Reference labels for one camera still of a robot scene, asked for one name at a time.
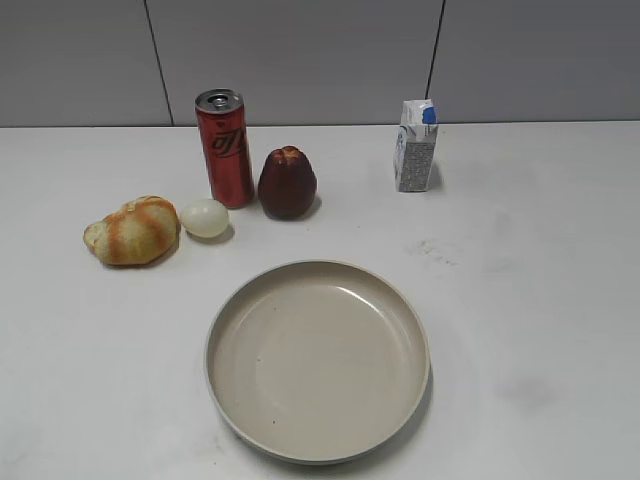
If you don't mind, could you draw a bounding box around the white peeled egg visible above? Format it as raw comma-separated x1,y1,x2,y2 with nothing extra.
180,199,230,238

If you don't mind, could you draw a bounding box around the striped bread roll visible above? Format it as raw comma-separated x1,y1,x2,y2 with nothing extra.
83,196,180,266

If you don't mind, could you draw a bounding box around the small white milk carton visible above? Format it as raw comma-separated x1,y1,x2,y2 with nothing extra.
393,99,438,193

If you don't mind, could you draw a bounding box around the beige round plate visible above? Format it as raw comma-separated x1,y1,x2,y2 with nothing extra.
204,260,431,465

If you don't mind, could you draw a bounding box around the dark red wax apple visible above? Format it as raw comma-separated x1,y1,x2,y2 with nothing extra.
258,146,317,220

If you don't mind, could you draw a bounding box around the red cola can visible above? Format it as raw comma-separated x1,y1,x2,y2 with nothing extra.
195,88,254,209

